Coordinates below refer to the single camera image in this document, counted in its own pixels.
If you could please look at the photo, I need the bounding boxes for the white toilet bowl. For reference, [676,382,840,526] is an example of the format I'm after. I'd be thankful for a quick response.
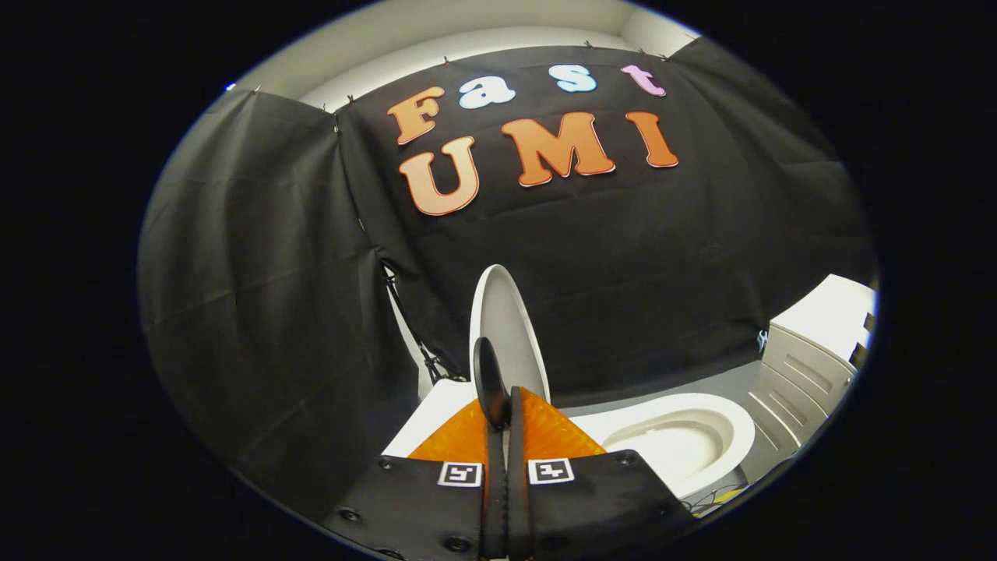
[567,392,757,499]

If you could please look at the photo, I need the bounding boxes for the black backdrop cloth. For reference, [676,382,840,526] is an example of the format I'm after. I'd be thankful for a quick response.
[139,35,877,523]

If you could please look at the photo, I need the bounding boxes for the white toilet lid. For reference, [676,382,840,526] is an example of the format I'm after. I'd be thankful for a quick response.
[469,264,551,406]

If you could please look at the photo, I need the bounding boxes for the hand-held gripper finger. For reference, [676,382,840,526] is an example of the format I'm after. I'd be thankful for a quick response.
[319,386,507,560]
[506,386,698,560]

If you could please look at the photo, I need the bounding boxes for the black twisted cable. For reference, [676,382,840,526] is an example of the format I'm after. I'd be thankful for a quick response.
[380,259,468,384]

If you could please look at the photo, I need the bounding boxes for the white panelled cabinet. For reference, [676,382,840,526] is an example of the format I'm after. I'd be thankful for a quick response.
[746,273,879,460]

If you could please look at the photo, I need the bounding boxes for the black floor cables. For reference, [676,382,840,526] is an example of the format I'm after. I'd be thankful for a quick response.
[689,483,750,517]

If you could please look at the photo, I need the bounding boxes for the black round lid handle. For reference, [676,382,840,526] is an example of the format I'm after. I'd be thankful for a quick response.
[473,337,513,431]

